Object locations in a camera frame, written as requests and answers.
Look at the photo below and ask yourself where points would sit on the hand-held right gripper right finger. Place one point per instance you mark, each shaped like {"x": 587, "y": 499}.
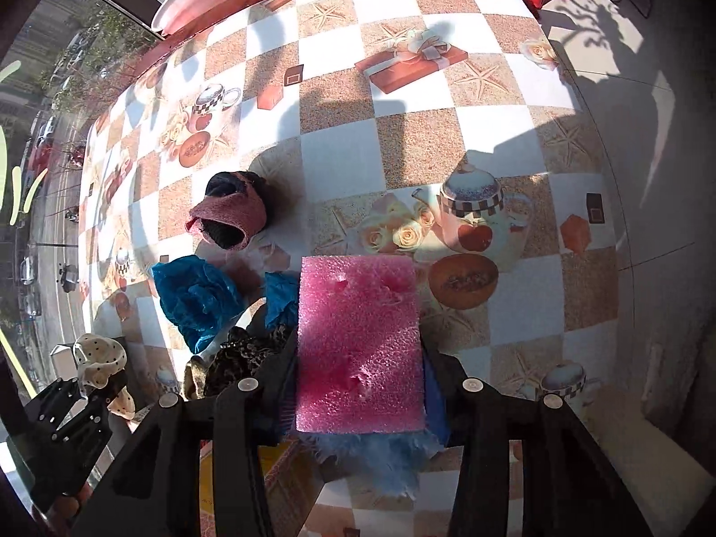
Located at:
{"x": 435, "y": 403}

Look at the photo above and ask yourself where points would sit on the leopard print scrunchie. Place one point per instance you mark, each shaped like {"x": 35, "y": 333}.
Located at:
{"x": 240, "y": 361}

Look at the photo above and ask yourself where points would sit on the yellow printed carton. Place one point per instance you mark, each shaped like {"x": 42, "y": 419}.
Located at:
{"x": 279, "y": 475}

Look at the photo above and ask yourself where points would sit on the white polka dot scrunchie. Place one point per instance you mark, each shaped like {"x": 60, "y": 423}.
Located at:
{"x": 98, "y": 355}

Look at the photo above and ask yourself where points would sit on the pink foam sponge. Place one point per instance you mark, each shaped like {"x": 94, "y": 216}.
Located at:
{"x": 358, "y": 347}

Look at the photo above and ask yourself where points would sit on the pink knit sock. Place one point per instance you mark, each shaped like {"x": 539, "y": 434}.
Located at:
{"x": 235, "y": 212}

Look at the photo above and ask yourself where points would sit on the blue plastic shoe cover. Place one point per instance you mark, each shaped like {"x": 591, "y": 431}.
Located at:
{"x": 279, "y": 296}
{"x": 190, "y": 296}

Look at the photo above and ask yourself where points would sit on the light blue fluffy cloth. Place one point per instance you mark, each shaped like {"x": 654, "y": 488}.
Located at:
{"x": 386, "y": 458}

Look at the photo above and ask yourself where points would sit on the checkered printed tablecloth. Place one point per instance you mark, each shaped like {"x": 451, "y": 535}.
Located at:
{"x": 425, "y": 140}

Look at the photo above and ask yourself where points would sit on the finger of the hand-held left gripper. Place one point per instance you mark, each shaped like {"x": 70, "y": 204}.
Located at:
{"x": 78, "y": 447}
{"x": 56, "y": 405}

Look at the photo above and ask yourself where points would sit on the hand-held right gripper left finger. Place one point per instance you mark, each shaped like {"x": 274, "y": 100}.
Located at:
{"x": 268, "y": 391}

